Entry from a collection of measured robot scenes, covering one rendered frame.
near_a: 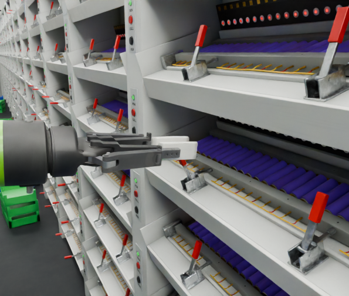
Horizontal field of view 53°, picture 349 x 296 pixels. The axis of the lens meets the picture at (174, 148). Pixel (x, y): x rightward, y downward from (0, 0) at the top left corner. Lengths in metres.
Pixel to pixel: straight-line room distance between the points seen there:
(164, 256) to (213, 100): 0.42
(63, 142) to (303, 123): 0.31
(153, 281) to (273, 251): 0.51
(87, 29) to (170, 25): 0.70
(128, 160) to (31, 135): 0.13
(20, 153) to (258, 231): 0.34
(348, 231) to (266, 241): 0.10
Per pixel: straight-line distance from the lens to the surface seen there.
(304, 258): 0.45
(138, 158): 0.52
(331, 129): 0.38
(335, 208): 0.52
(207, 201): 0.61
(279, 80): 0.48
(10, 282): 2.10
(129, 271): 1.14
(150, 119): 0.78
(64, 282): 2.01
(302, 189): 0.56
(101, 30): 1.46
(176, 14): 0.80
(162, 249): 0.85
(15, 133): 0.50
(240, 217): 0.55
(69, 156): 0.51
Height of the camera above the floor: 1.14
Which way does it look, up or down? 15 degrees down
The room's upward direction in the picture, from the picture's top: straight up
